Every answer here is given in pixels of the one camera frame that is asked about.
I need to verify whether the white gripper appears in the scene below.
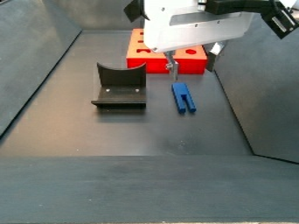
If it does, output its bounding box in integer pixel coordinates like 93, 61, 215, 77
145, 0, 254, 81

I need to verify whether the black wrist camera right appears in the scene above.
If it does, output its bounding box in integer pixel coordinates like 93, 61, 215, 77
205, 0, 299, 39

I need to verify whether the blue slotted square-circle object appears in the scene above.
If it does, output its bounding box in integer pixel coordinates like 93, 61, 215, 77
173, 82, 197, 114

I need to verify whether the black curved fixture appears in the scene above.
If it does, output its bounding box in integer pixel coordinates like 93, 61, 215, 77
91, 64, 147, 108

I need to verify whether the red shape-sorter block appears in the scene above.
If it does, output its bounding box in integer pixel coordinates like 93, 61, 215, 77
126, 29, 207, 74

